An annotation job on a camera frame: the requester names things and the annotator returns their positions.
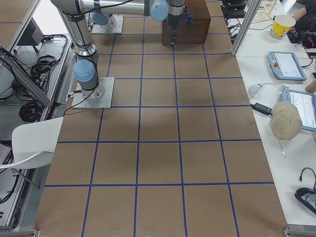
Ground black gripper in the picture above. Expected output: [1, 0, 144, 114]
[167, 10, 193, 46]

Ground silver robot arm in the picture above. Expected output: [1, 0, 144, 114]
[92, 13, 117, 28]
[52, 0, 193, 64]

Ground dark brown wooden cabinet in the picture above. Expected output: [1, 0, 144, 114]
[161, 0, 211, 45]

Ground white light bulb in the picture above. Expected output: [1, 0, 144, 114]
[247, 84, 262, 97]

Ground yellow popcorn bucket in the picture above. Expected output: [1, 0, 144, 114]
[269, 15, 296, 40]

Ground blue teach pendant far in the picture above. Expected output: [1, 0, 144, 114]
[267, 51, 307, 81]

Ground blue teach pendant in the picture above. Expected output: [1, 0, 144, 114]
[267, 51, 307, 81]
[281, 89, 316, 131]

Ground black power adapter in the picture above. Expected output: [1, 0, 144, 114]
[251, 103, 272, 116]

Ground grey metal box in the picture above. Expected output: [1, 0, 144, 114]
[17, 18, 43, 53]

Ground beige baseball cap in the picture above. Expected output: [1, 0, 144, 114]
[270, 102, 303, 141]

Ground blue teach pendant near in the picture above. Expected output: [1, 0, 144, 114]
[281, 89, 316, 131]

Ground white plastic chair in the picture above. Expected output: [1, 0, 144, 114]
[0, 117, 63, 169]

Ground black glasses case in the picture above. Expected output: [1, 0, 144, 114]
[294, 188, 316, 214]

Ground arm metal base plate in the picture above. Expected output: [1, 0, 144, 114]
[72, 78, 115, 109]
[90, 15, 123, 35]

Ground aluminium frame post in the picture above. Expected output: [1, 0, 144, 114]
[231, 0, 261, 56]

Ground coiled black cables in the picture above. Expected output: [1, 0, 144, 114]
[19, 55, 58, 123]

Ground black usb cable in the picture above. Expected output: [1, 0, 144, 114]
[298, 167, 316, 191]

